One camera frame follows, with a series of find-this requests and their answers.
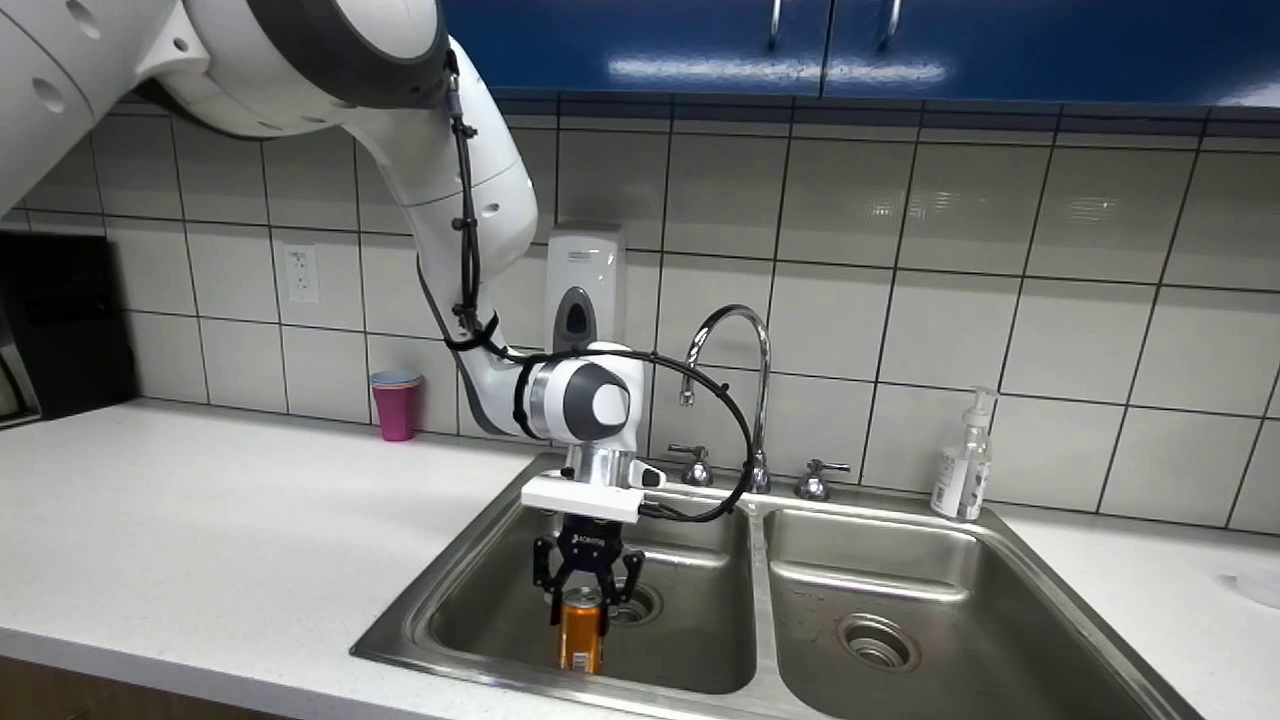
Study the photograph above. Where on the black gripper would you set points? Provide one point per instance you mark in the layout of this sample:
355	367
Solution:
586	547

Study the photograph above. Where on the orange drink can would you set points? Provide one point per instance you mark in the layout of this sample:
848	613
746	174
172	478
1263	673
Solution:
581	640

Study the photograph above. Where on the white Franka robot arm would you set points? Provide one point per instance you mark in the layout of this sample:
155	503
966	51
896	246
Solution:
443	174

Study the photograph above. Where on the stainless steel double sink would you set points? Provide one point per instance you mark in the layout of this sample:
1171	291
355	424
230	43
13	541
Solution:
824	613

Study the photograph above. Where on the pink plastic cup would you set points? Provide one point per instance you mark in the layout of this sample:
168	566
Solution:
398	404

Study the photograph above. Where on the chrome gooseneck faucet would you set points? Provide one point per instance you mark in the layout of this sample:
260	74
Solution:
762	387

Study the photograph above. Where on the clear pump soap bottle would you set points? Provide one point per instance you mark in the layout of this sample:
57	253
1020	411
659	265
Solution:
963	474

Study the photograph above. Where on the black microwave oven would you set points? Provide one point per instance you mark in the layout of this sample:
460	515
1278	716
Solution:
63	323

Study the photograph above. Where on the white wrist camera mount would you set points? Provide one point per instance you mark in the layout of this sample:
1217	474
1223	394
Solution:
581	496

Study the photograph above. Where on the white wall soap dispenser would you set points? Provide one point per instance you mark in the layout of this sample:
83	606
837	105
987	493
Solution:
586	287

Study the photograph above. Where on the white wall outlet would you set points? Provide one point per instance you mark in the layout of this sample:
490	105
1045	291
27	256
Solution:
297	278

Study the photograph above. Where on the blue wall cabinets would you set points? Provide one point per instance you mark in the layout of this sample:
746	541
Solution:
933	46

